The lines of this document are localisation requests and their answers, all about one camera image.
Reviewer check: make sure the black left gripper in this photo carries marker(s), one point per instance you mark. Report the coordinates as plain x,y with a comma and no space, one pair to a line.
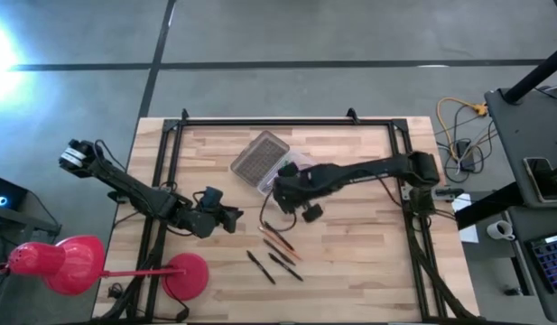
203,221

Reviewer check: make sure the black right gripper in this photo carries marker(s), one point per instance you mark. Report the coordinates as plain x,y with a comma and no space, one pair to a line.
312,182

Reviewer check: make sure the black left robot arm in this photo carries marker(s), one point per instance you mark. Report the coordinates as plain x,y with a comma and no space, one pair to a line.
138,194

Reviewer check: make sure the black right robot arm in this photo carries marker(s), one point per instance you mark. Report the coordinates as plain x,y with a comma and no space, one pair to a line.
373,169

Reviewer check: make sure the clear plastic supply box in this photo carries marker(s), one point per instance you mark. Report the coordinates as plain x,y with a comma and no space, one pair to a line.
300,160

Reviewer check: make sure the grey box lid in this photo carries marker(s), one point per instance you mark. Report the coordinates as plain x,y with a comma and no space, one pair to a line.
260,158

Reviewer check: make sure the black pen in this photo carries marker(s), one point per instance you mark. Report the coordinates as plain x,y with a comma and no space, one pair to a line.
285,266
261,267
278,235
279,252

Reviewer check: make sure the orange pen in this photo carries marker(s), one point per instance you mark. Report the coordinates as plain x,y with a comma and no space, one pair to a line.
278,242

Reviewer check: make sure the red desk lamp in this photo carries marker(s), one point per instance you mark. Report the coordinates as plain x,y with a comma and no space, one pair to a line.
79,266

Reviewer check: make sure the black power adapter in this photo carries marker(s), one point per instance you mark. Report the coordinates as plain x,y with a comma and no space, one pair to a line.
464,155

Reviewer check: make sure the white paper sheet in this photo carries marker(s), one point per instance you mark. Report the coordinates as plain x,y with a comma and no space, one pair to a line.
468,232

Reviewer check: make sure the white mug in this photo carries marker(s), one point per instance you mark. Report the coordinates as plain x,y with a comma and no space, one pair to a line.
498,230

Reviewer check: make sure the black computer with blue light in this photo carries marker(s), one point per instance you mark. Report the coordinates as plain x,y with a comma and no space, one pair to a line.
12,198

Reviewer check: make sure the dark grey desk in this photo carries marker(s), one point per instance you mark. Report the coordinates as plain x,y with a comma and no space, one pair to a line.
513,131

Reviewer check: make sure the black smartphone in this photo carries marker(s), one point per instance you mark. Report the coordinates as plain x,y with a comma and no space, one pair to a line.
543,178

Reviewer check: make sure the backlit keyboard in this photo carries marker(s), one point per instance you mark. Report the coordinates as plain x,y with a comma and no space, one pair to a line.
551,262

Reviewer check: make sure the black slanted pole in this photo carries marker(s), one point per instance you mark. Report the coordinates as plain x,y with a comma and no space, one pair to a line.
535,74

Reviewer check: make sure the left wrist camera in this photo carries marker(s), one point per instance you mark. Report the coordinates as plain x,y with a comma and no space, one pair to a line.
211,197

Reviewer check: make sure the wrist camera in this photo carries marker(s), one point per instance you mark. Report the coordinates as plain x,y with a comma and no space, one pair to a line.
312,212
211,197

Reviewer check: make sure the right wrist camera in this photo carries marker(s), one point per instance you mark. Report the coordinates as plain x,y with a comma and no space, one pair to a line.
312,212

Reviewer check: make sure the black table frame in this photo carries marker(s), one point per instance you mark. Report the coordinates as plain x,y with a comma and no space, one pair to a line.
282,122

